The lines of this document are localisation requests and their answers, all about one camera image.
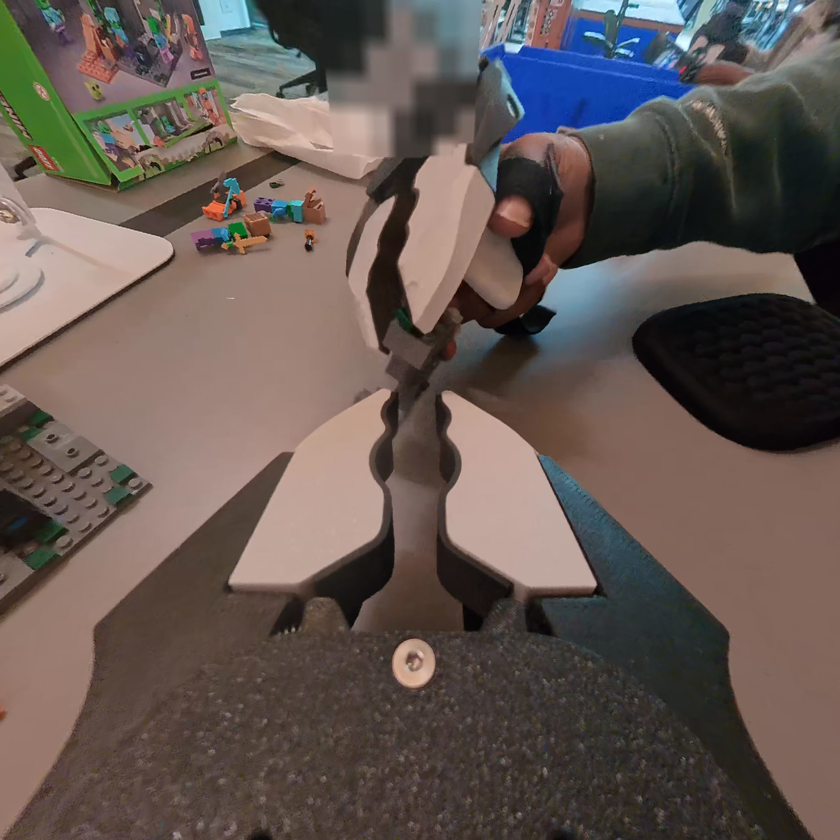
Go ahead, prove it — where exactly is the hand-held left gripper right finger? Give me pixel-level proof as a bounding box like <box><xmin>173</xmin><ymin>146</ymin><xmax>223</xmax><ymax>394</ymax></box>
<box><xmin>435</xmin><ymin>391</ymin><xmax>599</xmax><ymax>627</ymax></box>

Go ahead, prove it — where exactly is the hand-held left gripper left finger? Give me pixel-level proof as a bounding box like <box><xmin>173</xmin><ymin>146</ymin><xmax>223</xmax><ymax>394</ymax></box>
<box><xmin>227</xmin><ymin>387</ymin><xmax>396</xmax><ymax>627</ymax></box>

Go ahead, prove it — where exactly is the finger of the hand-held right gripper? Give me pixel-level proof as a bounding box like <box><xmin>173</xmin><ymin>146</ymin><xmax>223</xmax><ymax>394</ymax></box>
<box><xmin>346</xmin><ymin>190</ymin><xmax>413</xmax><ymax>355</ymax></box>
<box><xmin>395</xmin><ymin>153</ymin><xmax>496</xmax><ymax>333</ymax></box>

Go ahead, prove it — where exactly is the grey brick pillar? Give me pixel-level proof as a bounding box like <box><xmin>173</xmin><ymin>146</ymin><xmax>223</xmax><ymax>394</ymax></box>
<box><xmin>384</xmin><ymin>308</ymin><xmax>460</xmax><ymax>421</ymax></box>

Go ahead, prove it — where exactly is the black quilted elbow pad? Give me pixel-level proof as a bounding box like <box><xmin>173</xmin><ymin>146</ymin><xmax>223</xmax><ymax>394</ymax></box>
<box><xmin>632</xmin><ymin>293</ymin><xmax>840</xmax><ymax>452</ymax></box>

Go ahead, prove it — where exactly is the person's right forearm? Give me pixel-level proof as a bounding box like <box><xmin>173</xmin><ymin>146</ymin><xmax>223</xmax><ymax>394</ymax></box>
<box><xmin>558</xmin><ymin>39</ymin><xmax>840</xmax><ymax>271</ymax></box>

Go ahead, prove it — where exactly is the person's right hand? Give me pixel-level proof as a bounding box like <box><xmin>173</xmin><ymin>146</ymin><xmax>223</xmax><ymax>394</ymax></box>
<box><xmin>441</xmin><ymin>130</ymin><xmax>596</xmax><ymax>361</ymax></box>

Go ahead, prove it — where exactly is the blue plastic bin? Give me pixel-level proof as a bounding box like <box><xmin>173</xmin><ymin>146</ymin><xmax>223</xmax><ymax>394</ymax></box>
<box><xmin>479</xmin><ymin>45</ymin><xmax>697</xmax><ymax>142</ymax></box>

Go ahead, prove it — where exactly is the brown printed toy box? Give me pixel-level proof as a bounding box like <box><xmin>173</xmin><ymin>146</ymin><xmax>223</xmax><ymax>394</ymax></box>
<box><xmin>525</xmin><ymin>0</ymin><xmax>573</xmax><ymax>50</ymax></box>

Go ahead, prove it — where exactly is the purple blue green brick figure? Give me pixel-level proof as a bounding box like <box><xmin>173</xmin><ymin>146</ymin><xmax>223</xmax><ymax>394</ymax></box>
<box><xmin>255</xmin><ymin>196</ymin><xmax>306</xmax><ymax>224</ymax></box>

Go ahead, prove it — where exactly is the colourful figure with yellow sword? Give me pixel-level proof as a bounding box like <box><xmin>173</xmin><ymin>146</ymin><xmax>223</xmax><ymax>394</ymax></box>
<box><xmin>190</xmin><ymin>223</ymin><xmax>270</xmax><ymax>256</ymax></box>

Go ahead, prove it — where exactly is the orange figure with blue pickaxe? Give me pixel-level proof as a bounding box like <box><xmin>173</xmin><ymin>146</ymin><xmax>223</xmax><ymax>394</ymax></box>
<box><xmin>200</xmin><ymin>177</ymin><xmax>248</xmax><ymax>222</ymax></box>

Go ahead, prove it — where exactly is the black office chair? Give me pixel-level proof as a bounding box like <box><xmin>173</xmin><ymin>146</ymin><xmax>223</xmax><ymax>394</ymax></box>
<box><xmin>259</xmin><ymin>0</ymin><xmax>330</xmax><ymax>101</ymax></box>

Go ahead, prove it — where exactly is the grey baseplate brick building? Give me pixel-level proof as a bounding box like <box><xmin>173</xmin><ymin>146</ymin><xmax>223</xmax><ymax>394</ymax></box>
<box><xmin>0</xmin><ymin>384</ymin><xmax>152</xmax><ymax>614</ymax></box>

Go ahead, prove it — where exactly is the green toy box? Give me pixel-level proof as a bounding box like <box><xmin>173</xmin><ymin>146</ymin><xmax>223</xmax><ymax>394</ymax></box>
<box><xmin>0</xmin><ymin>0</ymin><xmax>238</xmax><ymax>191</ymax></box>

